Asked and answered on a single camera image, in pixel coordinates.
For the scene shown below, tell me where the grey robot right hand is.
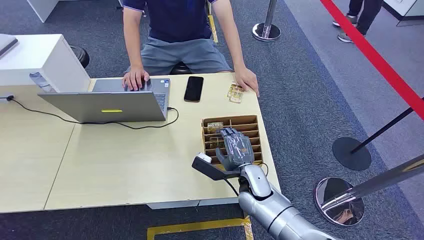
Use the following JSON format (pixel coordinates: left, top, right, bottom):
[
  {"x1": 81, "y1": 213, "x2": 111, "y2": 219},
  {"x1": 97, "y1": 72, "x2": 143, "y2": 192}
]
[{"x1": 215, "y1": 127, "x2": 256, "y2": 172}]

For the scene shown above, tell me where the person's right hand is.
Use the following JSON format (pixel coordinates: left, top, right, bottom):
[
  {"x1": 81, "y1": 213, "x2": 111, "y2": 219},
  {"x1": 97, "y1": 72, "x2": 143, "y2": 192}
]
[{"x1": 121, "y1": 66, "x2": 151, "y2": 92}]

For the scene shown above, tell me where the person's left hand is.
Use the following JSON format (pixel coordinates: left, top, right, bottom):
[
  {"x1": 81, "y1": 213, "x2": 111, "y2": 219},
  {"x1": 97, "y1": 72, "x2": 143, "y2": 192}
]
[{"x1": 234, "y1": 65, "x2": 260, "y2": 98}]

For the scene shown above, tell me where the wooden card organizer box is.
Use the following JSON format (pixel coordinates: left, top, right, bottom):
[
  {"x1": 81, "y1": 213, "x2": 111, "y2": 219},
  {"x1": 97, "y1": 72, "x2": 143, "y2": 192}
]
[{"x1": 201, "y1": 114, "x2": 264, "y2": 167}]

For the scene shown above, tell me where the standing person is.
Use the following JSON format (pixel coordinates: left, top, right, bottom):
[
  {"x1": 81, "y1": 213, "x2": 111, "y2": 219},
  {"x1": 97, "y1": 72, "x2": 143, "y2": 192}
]
[{"x1": 332, "y1": 0, "x2": 385, "y2": 44}]

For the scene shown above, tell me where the silver laptop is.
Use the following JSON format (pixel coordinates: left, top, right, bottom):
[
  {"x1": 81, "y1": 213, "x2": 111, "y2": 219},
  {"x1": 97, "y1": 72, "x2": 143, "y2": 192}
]
[{"x1": 37, "y1": 78, "x2": 171, "y2": 124}]

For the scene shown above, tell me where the black round stool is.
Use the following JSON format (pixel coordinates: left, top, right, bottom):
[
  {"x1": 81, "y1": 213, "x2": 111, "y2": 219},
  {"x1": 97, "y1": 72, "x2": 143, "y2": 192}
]
[
  {"x1": 69, "y1": 45, "x2": 91, "y2": 69},
  {"x1": 169, "y1": 61, "x2": 193, "y2": 76}
]

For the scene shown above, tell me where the small chrome stanchion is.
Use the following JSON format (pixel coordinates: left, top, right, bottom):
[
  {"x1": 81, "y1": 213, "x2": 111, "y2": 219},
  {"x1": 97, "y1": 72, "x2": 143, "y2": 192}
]
[{"x1": 251, "y1": 0, "x2": 282, "y2": 43}]

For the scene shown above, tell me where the black smartphone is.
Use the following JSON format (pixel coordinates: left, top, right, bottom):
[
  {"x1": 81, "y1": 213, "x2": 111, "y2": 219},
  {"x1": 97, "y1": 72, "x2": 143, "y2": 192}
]
[{"x1": 183, "y1": 76, "x2": 205, "y2": 103}]

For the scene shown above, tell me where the white cabinet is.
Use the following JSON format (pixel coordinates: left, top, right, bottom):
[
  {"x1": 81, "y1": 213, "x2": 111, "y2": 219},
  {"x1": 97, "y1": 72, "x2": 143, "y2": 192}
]
[{"x1": 0, "y1": 33, "x2": 92, "y2": 94}]

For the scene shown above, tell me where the clear label on cabinet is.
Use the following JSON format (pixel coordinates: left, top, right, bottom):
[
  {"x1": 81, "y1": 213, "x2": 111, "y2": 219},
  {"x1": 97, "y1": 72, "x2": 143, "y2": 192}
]
[{"x1": 29, "y1": 71, "x2": 56, "y2": 93}]

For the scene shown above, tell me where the large chrome stanchion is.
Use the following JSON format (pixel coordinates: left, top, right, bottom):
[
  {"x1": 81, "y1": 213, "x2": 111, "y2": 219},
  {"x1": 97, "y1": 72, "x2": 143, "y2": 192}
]
[{"x1": 313, "y1": 153, "x2": 424, "y2": 227}]

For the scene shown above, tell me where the black stanchion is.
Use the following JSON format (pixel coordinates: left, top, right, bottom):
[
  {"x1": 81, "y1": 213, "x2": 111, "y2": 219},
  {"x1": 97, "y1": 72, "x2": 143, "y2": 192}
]
[{"x1": 332, "y1": 96, "x2": 424, "y2": 172}]

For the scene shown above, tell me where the white furniture block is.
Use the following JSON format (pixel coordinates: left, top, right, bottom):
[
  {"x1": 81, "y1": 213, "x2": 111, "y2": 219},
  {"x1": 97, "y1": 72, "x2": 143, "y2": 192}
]
[{"x1": 26, "y1": 0, "x2": 61, "y2": 24}]

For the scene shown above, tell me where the red barrier belt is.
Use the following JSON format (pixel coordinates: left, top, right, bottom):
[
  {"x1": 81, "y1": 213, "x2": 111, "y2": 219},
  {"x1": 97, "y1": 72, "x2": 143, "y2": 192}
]
[{"x1": 319, "y1": 0, "x2": 424, "y2": 121}]

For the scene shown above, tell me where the grey device on cabinet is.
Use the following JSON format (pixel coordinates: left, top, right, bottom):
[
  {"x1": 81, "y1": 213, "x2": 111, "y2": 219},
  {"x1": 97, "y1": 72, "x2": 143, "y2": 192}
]
[{"x1": 0, "y1": 33, "x2": 19, "y2": 58}]

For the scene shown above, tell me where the white counter with glass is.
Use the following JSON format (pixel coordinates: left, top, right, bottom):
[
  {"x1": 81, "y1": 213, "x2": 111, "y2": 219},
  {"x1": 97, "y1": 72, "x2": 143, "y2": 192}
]
[{"x1": 382, "y1": 0, "x2": 424, "y2": 28}]

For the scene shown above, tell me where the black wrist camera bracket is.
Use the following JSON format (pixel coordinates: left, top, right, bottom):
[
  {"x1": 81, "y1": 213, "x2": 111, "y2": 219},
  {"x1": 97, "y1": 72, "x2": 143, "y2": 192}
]
[{"x1": 191, "y1": 152, "x2": 241, "y2": 182}]

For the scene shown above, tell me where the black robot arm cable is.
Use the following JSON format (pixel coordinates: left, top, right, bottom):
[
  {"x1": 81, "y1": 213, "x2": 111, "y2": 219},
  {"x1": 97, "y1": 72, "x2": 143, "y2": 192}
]
[{"x1": 223, "y1": 161, "x2": 270, "y2": 198}]

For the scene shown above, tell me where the black laptop power cable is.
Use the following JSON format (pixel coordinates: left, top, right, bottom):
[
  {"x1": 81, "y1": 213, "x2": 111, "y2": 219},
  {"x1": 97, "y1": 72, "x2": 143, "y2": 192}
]
[{"x1": 6, "y1": 95, "x2": 180, "y2": 130}]

